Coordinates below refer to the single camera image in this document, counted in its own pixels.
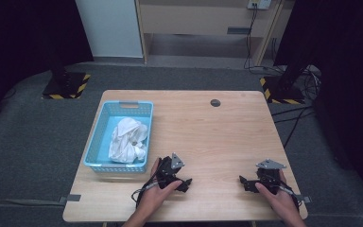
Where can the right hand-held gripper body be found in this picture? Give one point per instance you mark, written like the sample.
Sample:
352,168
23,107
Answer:
269,176

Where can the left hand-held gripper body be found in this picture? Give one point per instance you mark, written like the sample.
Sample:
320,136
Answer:
167,168

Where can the blue plastic basket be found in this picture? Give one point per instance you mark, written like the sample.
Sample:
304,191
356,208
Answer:
119,132

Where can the white cloth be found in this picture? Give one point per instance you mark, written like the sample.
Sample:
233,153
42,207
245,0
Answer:
127,142

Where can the dark curtain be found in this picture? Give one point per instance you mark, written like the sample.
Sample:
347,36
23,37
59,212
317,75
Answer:
343,63
22,38

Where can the person's right hand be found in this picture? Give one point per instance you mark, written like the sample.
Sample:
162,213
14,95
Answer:
280,201

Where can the person's left hand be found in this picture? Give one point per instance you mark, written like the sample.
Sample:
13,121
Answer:
152,198

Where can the black stand with striped base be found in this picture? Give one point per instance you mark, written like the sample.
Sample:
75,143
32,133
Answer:
64,85
285,90

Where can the white panel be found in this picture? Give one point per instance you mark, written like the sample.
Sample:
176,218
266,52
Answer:
110,28

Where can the white power strip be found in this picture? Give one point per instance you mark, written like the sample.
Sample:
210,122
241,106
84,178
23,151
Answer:
260,3

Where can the grey table edge clip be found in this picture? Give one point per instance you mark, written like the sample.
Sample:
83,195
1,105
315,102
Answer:
304,199
72,198

